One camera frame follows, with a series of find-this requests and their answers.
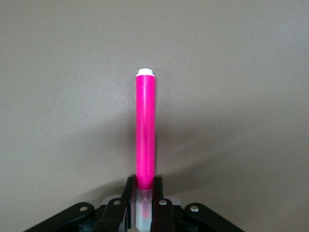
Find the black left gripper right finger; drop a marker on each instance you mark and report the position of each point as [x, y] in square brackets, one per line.
[166, 215]

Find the pink marker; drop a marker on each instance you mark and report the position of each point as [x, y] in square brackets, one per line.
[144, 125]

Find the brown table cover sheet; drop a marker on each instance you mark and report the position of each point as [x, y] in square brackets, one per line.
[60, 96]

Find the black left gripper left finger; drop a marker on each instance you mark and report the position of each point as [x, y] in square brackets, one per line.
[113, 212]

